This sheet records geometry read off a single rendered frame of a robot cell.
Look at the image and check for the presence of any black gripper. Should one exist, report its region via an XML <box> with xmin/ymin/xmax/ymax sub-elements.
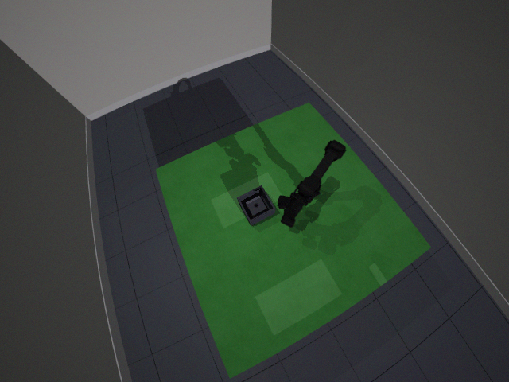
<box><xmin>281</xmin><ymin>192</ymin><xmax>296</xmax><ymax>228</ymax></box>

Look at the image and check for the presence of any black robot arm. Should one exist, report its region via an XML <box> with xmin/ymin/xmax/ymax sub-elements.
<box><xmin>278</xmin><ymin>140</ymin><xmax>346</xmax><ymax>219</ymax></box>

